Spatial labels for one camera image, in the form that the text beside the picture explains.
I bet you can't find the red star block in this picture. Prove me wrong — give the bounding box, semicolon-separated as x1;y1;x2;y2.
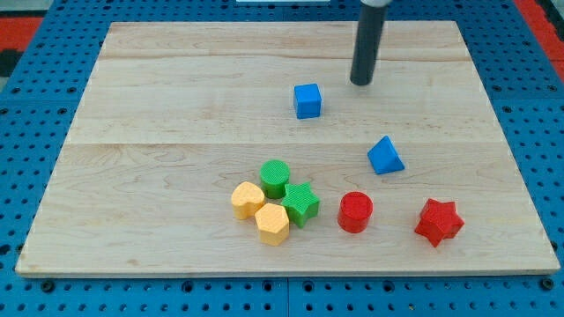
414;198;465;247

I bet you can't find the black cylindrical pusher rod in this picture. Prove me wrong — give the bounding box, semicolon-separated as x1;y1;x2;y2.
350;0;390;86

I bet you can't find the green cylinder block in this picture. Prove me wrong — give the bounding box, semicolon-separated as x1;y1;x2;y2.
260;159;290;199

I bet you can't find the green star block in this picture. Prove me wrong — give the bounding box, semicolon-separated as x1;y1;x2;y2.
281;182;320;228

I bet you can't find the red cylinder block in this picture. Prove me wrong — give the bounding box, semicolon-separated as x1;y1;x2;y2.
338;191;374;233

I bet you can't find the yellow hexagon block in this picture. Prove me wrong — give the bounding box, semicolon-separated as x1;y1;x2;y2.
255;203;290;246

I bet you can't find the blue triangular prism block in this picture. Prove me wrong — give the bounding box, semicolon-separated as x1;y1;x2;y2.
367;136;405;174

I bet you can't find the blue cube block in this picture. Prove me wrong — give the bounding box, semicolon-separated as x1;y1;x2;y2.
293;84;322;120

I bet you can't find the yellow heart block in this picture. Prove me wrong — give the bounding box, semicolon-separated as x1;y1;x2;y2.
231;181;266;219

